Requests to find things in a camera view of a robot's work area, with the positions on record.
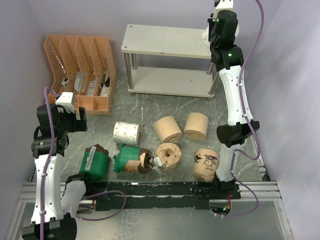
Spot white paper towel roll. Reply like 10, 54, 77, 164
201, 26, 211, 47

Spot white dotted paper roll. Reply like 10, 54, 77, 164
113, 122, 140, 145

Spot tan paper towel roll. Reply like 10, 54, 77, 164
154, 116, 183, 143

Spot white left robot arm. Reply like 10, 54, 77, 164
21, 103, 94, 240

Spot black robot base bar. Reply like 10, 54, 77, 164
64, 174, 242, 212

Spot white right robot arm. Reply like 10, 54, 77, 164
208, 6, 260, 199

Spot white two-tier shelf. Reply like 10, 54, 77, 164
121, 24, 215, 99

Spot papers in organizer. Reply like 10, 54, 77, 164
73, 69, 111, 97

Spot orange plastic file organizer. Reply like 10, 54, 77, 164
44, 34, 117, 115

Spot green wrapped roll with label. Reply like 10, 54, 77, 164
78, 144, 109, 182

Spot green brown wrapped roll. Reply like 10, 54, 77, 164
113, 143, 154, 174

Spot brown wrapped paper roll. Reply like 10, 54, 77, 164
156, 143, 182, 173

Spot brown printed wrapped roll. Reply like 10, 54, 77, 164
193, 148, 219, 182

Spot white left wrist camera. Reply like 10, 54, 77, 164
55, 92, 76, 113

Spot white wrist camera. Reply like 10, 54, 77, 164
55, 92, 76, 113
214, 0, 234, 11

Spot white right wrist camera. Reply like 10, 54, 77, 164
214, 0, 234, 11

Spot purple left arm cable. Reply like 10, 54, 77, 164
39, 86, 83, 240

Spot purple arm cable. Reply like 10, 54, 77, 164
213, 0, 266, 219
39, 86, 83, 240

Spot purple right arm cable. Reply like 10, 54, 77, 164
213, 0, 266, 219

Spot aluminium frame rail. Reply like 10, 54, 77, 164
4, 159, 292, 240

